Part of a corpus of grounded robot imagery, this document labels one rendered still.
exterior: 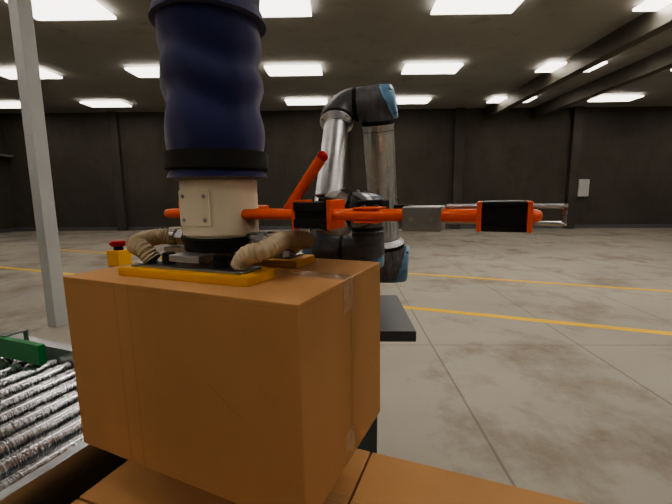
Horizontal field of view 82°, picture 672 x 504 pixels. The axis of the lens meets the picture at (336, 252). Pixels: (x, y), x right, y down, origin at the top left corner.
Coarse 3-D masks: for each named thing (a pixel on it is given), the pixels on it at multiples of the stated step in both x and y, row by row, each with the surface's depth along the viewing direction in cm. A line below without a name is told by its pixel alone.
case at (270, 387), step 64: (128, 320) 77; (192, 320) 70; (256, 320) 64; (320, 320) 67; (128, 384) 80; (192, 384) 72; (256, 384) 66; (320, 384) 68; (128, 448) 84; (192, 448) 75; (256, 448) 68; (320, 448) 69
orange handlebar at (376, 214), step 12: (168, 216) 92; (252, 216) 82; (264, 216) 81; (276, 216) 80; (288, 216) 79; (336, 216) 75; (348, 216) 74; (360, 216) 73; (372, 216) 72; (384, 216) 71; (396, 216) 70; (444, 216) 67; (456, 216) 66; (468, 216) 66; (540, 216) 63
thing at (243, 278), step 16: (224, 256) 78; (128, 272) 83; (144, 272) 81; (160, 272) 79; (176, 272) 78; (192, 272) 77; (208, 272) 76; (224, 272) 75; (240, 272) 74; (256, 272) 76; (272, 272) 79
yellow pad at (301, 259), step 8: (288, 256) 92; (296, 256) 94; (304, 256) 95; (312, 256) 96; (256, 264) 93; (264, 264) 92; (272, 264) 91; (280, 264) 90; (288, 264) 89; (296, 264) 89; (304, 264) 92
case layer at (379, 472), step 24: (360, 456) 103; (384, 456) 103; (120, 480) 95; (144, 480) 95; (168, 480) 95; (360, 480) 95; (384, 480) 95; (408, 480) 95; (432, 480) 95; (456, 480) 95; (480, 480) 95
